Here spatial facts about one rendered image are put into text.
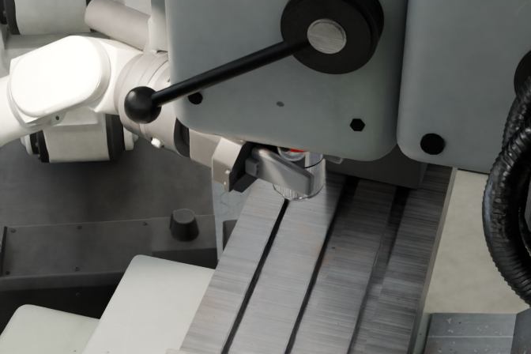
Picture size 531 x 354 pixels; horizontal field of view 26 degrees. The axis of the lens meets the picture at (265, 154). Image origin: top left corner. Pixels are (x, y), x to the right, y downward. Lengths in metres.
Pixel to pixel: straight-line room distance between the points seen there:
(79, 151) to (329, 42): 1.22
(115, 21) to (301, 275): 0.36
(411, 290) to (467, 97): 0.50
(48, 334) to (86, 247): 0.41
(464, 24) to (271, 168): 0.30
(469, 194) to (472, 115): 2.11
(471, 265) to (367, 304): 1.48
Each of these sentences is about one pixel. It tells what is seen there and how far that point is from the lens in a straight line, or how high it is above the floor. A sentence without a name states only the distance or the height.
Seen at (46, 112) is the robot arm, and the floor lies 1.23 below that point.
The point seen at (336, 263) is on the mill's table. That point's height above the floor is 0.98.
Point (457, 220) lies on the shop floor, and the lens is 2.86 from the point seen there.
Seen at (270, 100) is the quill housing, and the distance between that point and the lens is 0.89.
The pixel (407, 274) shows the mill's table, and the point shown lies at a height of 0.98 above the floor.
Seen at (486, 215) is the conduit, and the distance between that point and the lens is 0.69.
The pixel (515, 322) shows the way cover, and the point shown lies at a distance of 1.34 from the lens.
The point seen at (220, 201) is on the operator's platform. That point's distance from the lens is 2.27.
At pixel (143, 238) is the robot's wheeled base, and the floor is 0.59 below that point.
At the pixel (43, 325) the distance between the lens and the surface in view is 1.54.
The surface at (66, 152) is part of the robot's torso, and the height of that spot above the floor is 0.67.
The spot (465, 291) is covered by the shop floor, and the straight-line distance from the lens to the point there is 2.69.
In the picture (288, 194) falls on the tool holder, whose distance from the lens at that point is 1.05.
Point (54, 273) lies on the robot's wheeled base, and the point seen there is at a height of 0.59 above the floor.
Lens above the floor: 1.89
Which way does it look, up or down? 39 degrees down
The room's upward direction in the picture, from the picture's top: straight up
